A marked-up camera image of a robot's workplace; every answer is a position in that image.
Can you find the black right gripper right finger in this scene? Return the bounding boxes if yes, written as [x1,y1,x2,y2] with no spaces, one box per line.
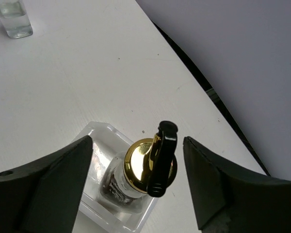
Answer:
[183,136,291,233]

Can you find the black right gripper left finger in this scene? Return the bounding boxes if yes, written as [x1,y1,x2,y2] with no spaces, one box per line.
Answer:
[0,136,93,233]

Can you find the glass bottle with dark sauce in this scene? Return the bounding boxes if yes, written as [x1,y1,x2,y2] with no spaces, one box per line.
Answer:
[77,121,178,233]

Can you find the clear glass oil bottle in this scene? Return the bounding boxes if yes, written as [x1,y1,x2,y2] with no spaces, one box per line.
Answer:
[0,0,33,39]

